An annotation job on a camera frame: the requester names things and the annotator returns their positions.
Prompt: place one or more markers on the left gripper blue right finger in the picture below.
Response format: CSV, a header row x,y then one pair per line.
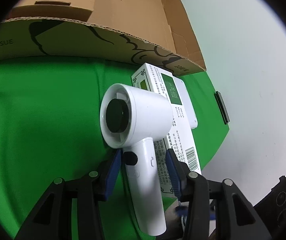
x,y
235,216

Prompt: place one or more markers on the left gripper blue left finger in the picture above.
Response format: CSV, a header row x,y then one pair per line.
x,y
69,209

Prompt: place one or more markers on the white green printed box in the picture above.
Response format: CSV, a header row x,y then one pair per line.
x,y
180,137

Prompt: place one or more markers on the white plastic device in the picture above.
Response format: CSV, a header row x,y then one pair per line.
x,y
186,101

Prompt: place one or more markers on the white hair dryer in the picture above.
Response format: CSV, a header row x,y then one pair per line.
x,y
132,119

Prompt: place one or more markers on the black clip on table edge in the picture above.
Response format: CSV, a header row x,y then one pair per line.
x,y
222,107

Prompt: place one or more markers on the large open cardboard box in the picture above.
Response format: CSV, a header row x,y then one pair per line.
x,y
131,31

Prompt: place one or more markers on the long brown cardboard carton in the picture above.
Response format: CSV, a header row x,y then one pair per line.
x,y
71,9

